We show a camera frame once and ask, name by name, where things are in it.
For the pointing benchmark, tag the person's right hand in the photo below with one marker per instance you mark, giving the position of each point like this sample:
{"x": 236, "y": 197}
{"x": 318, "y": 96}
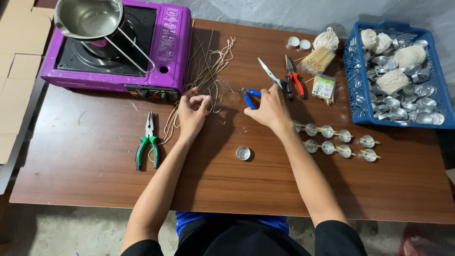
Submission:
{"x": 272, "y": 110}

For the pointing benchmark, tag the person's left hand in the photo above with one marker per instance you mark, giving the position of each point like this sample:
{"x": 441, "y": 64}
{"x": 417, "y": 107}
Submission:
{"x": 191, "y": 119}

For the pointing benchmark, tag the aluminium tealight cup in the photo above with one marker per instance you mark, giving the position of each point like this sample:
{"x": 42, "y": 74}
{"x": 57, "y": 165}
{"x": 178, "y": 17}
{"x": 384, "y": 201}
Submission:
{"x": 293, "y": 42}
{"x": 305, "y": 44}
{"x": 243, "y": 153}

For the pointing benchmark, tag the green-label toothpick packet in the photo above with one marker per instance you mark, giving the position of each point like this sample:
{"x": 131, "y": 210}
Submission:
{"x": 323, "y": 87}

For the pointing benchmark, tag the rows of cups with sticks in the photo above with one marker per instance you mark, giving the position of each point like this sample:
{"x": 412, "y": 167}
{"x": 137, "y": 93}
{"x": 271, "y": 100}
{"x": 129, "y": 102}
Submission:
{"x": 327, "y": 131}

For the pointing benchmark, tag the bundle of bamboo sticks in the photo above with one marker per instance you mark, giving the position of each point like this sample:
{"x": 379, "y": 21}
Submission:
{"x": 318, "y": 59}

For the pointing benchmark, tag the purple portable gas stove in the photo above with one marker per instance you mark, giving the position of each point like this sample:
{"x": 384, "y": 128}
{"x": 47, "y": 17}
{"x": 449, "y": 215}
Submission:
{"x": 170, "y": 53}

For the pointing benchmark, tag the blue plastic basket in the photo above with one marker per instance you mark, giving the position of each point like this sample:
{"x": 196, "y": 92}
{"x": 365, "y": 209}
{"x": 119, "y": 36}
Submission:
{"x": 355, "y": 89}

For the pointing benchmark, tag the person's blue garment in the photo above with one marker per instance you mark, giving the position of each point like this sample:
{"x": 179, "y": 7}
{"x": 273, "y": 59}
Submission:
{"x": 199, "y": 218}

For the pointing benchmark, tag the person's black shirt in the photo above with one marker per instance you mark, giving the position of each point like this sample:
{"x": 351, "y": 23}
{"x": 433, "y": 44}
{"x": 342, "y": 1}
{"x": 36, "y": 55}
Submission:
{"x": 234, "y": 241}

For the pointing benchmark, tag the steel saucepan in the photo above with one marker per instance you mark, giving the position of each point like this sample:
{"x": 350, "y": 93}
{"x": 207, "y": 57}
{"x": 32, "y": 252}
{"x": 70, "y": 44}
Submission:
{"x": 89, "y": 17}

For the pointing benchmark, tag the heap of aluminium cups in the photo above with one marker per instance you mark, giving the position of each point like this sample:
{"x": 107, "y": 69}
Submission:
{"x": 423, "y": 103}

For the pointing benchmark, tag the flat cardboard sheet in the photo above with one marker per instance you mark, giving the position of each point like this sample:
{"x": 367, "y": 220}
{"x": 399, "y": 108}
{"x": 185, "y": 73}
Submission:
{"x": 21, "y": 35}

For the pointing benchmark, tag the red plastic object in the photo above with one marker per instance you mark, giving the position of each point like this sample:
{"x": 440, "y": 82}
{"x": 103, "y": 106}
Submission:
{"x": 426, "y": 247}

